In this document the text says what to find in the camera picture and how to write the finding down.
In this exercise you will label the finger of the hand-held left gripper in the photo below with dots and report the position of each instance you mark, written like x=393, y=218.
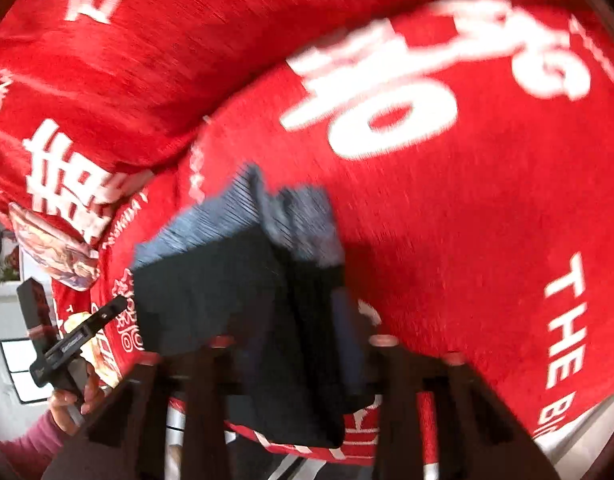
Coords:
x=109, y=309

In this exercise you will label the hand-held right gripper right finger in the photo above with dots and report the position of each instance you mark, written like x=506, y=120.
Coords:
x=351, y=345

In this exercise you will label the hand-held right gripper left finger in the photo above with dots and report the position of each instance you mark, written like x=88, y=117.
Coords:
x=207, y=390

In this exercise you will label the dark pants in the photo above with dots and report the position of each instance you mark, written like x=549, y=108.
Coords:
x=227, y=285

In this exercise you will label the person's left forearm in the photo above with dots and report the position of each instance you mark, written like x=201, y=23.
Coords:
x=32, y=447

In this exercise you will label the person's left hand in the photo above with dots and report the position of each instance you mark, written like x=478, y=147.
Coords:
x=67, y=412

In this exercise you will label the window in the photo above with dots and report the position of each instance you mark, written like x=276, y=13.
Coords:
x=16, y=362

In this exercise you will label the figure printed bed sheet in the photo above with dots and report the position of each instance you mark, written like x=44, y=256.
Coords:
x=62, y=252

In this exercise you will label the red printed blanket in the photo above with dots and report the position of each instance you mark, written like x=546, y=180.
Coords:
x=437, y=210

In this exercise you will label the wall poster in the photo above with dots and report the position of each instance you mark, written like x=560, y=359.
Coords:
x=7, y=260

